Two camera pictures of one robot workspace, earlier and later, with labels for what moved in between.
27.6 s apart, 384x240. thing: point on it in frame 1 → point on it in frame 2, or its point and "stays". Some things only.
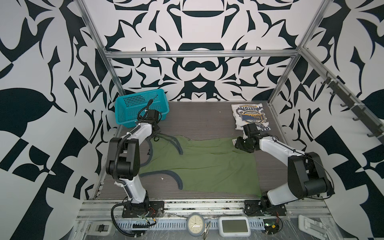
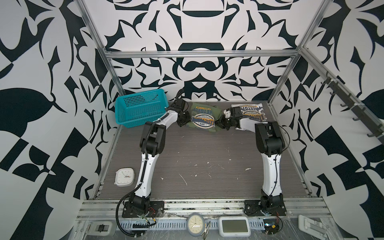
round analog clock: [195, 224] stays
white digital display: [233, 227] stays
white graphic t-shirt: [248, 113] stays
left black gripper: [159, 130] → [189, 119]
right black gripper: [238, 144] → [220, 123]
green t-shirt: [205, 165] → [204, 117]
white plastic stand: [312, 226] stays
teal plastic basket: [127, 107] stays
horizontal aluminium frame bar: [201, 54] stays
